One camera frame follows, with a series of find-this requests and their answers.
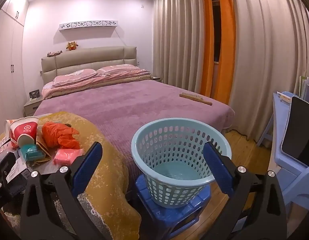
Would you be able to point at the dark patterned cloth strip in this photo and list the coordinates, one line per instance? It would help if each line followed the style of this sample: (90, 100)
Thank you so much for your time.
(54, 53)

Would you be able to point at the pink and yellow packet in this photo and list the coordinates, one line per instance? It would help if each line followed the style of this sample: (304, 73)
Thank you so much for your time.
(0, 146)

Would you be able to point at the pink pillow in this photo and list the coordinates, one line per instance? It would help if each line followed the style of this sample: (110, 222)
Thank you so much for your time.
(77, 74)
(117, 68)

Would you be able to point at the yellow plush blanket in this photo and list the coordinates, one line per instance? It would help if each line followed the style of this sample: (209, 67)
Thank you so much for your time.
(102, 180)

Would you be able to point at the grey nightstand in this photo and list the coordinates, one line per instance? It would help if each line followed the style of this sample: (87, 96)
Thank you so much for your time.
(32, 107)
(157, 78)

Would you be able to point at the red and white paper cup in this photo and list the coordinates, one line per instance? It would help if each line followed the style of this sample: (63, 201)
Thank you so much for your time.
(23, 130)

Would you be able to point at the teal tissue pack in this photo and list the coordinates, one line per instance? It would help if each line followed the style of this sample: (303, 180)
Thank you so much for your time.
(32, 152)

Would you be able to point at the blue plastic stool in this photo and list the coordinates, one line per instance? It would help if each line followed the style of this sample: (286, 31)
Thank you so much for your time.
(179, 217)

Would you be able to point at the stack of books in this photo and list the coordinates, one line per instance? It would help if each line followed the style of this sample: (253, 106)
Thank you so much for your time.
(308, 90)

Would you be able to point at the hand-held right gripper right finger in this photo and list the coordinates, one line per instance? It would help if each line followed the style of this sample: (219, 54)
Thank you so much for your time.
(218, 170)

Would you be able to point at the beige curtain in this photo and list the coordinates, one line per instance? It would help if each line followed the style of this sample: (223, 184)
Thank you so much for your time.
(177, 42)
(269, 55)

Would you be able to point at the tan cardboard piece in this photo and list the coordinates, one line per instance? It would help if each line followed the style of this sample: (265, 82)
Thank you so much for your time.
(43, 147)

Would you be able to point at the blue plastic chair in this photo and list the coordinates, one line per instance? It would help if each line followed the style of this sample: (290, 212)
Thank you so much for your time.
(294, 180)

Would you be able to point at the wooden bed brush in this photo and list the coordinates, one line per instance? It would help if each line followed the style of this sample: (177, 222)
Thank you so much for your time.
(194, 99)

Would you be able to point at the beige padded headboard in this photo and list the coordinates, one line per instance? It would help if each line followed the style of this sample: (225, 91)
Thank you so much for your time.
(94, 57)

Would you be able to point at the pink tissue pack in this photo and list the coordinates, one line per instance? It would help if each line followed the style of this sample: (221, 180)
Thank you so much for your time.
(67, 156)

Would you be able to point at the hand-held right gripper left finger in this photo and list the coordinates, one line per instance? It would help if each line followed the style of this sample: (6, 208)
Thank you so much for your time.
(87, 163)

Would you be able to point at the brown plush toy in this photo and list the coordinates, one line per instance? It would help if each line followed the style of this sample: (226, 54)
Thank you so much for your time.
(72, 46)

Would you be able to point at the black tablet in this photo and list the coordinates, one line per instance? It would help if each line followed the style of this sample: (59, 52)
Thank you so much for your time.
(298, 132)

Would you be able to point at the dark window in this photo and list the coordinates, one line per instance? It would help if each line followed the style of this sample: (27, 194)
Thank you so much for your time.
(215, 30)

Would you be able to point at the orange plastic bag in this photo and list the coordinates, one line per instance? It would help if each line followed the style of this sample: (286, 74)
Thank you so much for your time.
(54, 135)

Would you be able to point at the white printed packet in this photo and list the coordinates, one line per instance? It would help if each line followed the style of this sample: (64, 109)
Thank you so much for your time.
(17, 168)

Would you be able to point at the light blue plastic basket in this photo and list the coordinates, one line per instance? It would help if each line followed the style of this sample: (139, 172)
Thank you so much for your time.
(169, 192)

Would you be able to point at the folded pink quilt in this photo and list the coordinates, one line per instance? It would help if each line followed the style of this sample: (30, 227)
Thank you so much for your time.
(94, 85)

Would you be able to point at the purple bedspread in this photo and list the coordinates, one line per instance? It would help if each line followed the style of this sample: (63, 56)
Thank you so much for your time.
(134, 105)

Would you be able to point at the white wardrobe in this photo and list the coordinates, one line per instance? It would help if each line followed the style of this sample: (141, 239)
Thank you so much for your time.
(9, 55)

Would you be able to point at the orange curtain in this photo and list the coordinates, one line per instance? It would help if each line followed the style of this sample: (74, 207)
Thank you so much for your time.
(227, 42)

